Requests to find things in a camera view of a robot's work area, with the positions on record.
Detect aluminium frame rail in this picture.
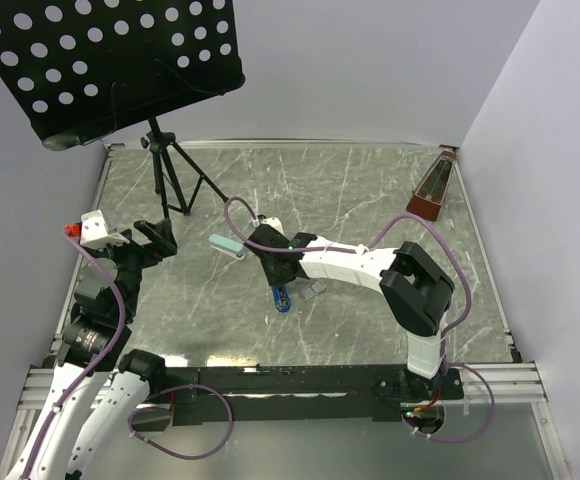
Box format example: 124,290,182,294
460,363,547,404

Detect light blue white stapler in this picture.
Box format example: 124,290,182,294
208,234,247,260

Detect brown wooden metronome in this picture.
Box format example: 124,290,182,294
406,150,457,222

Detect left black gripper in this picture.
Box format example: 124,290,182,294
79,217,175,318

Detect blue black stapler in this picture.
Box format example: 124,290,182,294
271,285,291,313

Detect black music stand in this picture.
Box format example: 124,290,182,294
0,1,245,197

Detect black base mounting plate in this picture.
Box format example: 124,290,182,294
107,363,466,427

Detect staple strip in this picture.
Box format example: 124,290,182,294
301,281,326,299

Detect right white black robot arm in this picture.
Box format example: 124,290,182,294
247,224,455,398

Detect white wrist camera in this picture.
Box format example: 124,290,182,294
63,210,130,250
260,217,285,235

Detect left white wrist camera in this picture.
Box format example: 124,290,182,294
63,210,130,250

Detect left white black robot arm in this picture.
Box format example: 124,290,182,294
7,210,177,479

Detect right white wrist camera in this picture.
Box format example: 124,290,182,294
260,217,285,235

